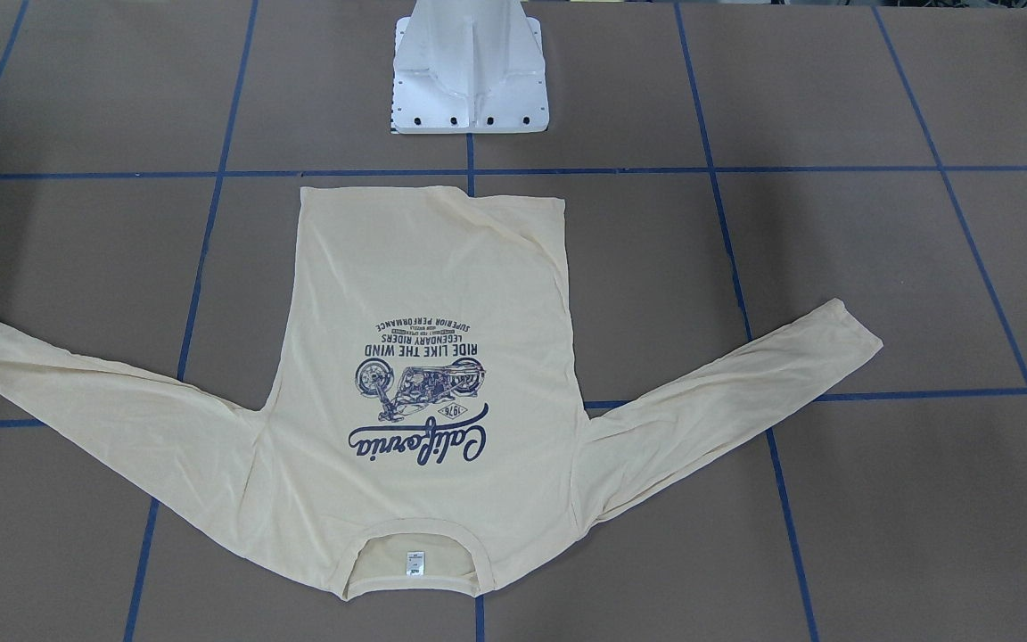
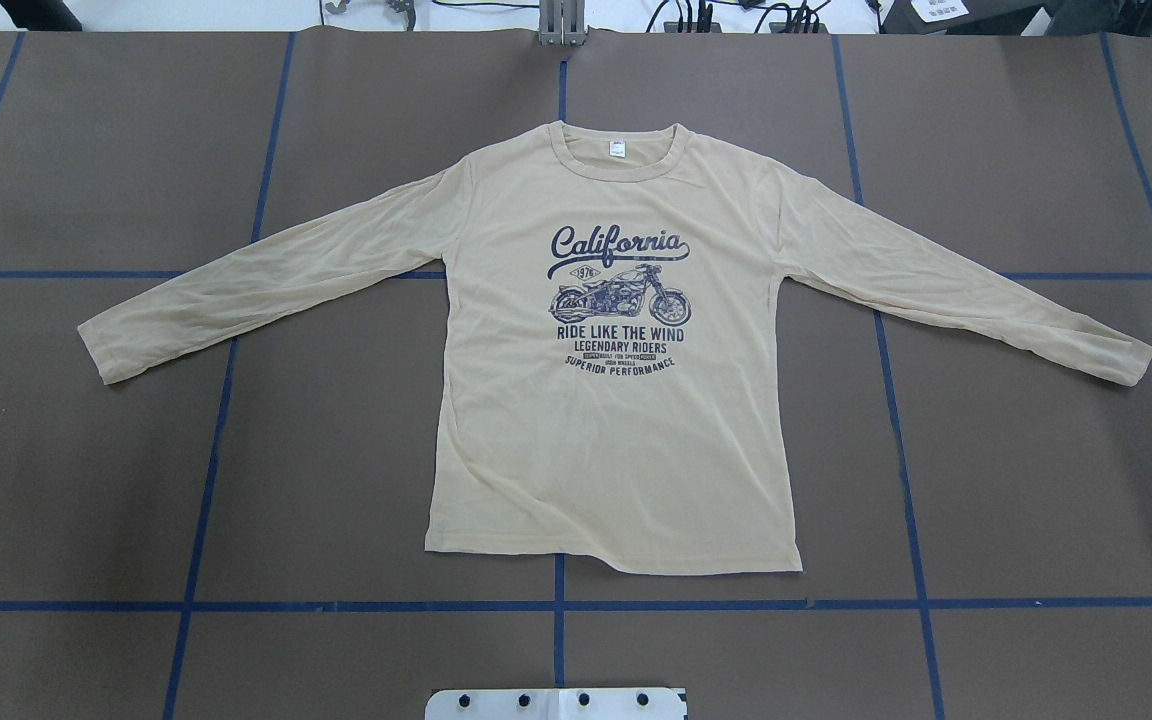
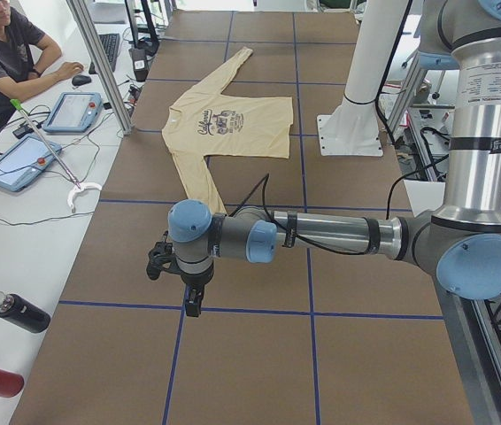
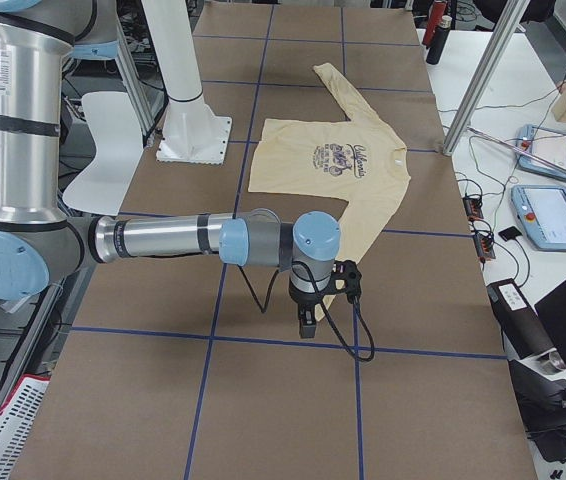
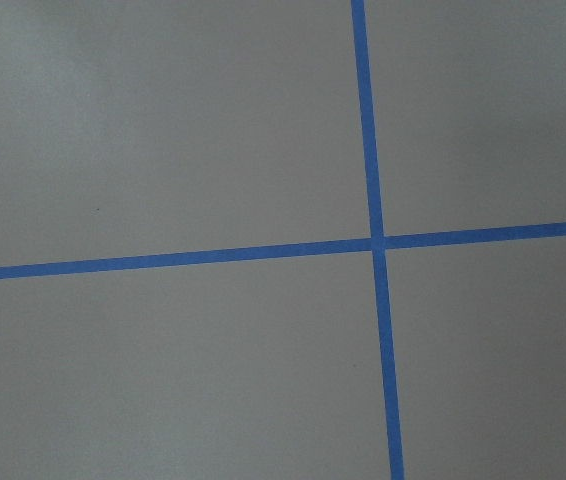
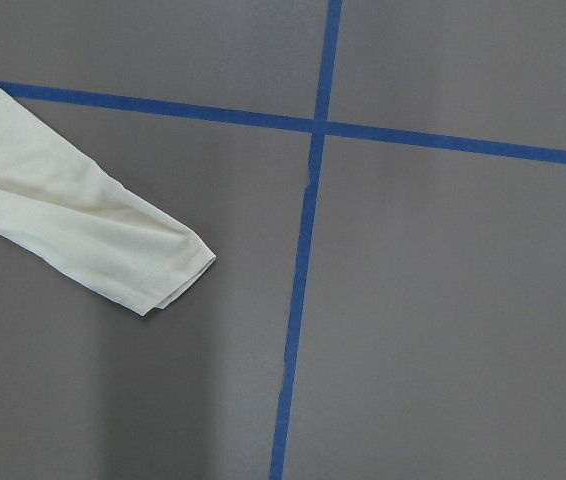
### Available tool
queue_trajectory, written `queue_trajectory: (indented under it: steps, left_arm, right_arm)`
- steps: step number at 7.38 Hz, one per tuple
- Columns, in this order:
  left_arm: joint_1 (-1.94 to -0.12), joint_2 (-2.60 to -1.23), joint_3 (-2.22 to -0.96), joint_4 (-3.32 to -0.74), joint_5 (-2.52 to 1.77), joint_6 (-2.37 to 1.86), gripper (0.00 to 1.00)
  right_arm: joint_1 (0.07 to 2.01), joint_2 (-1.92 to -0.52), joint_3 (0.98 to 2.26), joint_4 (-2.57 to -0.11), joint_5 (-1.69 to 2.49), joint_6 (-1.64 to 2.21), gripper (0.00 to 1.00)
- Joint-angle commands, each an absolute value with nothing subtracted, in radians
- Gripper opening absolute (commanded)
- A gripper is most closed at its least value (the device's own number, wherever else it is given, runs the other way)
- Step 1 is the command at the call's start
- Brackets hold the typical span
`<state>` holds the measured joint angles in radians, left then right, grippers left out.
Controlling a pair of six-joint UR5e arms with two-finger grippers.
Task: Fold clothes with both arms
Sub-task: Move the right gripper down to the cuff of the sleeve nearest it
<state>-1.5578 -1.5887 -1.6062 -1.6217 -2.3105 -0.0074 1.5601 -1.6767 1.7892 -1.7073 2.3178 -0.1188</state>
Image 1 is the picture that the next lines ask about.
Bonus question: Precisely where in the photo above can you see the cream long-sleeve printed shirt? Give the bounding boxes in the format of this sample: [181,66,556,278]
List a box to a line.
[0,186,882,600]

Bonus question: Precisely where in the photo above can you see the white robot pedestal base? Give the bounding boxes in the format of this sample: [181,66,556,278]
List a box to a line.
[390,1,550,135]

